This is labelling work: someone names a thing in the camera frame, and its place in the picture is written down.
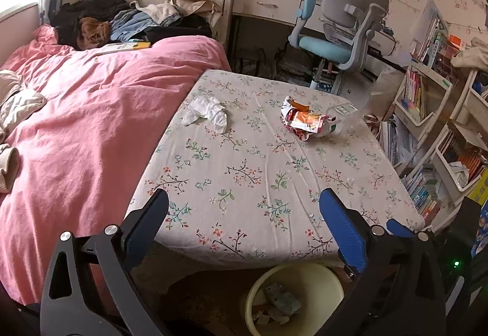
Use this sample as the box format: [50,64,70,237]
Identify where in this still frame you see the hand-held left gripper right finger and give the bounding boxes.
[319,188,447,336]

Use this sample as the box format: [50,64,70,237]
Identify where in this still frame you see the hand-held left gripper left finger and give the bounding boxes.
[39,188,170,336]

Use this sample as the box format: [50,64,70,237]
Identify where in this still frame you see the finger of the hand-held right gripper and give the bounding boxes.
[386,219,416,238]

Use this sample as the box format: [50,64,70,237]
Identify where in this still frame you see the yellow trash bin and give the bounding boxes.
[244,263,346,336]

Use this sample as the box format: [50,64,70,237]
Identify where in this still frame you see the clear plastic bottle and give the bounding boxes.
[318,103,361,136]

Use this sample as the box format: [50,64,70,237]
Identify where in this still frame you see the red snack wrapper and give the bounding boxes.
[281,96,337,140]

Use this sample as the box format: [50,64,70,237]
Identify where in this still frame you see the white tissue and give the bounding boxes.
[181,96,228,130]

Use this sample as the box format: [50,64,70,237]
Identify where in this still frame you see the stack of colourful books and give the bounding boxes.
[403,164,443,224]

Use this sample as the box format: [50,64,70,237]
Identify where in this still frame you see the blue printed box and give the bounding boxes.
[471,168,488,257]

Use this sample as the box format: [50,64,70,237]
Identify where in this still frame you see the stack of papers and booklets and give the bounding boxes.
[377,118,410,171]

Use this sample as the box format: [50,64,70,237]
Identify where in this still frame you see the grey-green crumpled packet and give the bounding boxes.
[264,282,303,316]

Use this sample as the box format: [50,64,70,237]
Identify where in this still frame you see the row of orange books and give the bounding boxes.
[442,130,488,178]

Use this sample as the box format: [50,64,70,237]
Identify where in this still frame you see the pink duvet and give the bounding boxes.
[0,25,231,306]

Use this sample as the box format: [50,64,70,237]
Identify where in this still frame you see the books in white rack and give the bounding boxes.
[403,69,427,120]

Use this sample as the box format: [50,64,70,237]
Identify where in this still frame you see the clear plastic bag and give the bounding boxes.
[362,65,405,124]

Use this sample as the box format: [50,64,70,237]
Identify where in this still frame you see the tall white shelf unit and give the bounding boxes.
[435,67,488,193]

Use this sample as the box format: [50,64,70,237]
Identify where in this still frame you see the beige knitted item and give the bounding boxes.
[0,143,20,193]

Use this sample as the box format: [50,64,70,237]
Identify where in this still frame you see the yellow book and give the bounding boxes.
[95,42,152,56]

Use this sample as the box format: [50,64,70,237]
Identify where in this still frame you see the white padded garment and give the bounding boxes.
[0,71,48,138]

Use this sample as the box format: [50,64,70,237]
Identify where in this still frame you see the black bags under desk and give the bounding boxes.
[232,47,318,82]

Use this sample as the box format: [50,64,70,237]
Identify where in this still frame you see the black bag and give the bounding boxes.
[143,13,212,45]

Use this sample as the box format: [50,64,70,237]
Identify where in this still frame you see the row of upright books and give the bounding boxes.
[410,10,447,66]

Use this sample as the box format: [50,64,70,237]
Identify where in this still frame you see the brown garment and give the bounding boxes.
[78,17,112,49]

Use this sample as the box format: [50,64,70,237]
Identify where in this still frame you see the blue jeans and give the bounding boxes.
[110,10,181,43]

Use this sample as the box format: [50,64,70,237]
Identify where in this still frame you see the white crumpled cloth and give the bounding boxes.
[135,2,181,23]

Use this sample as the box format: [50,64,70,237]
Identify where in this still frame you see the blue and grey desk chair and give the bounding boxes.
[288,0,389,90]

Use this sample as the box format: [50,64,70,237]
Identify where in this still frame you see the black clothes pile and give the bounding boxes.
[51,0,132,50]

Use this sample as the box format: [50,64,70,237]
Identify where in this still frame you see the blue patterned curtain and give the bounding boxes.
[38,0,66,27]

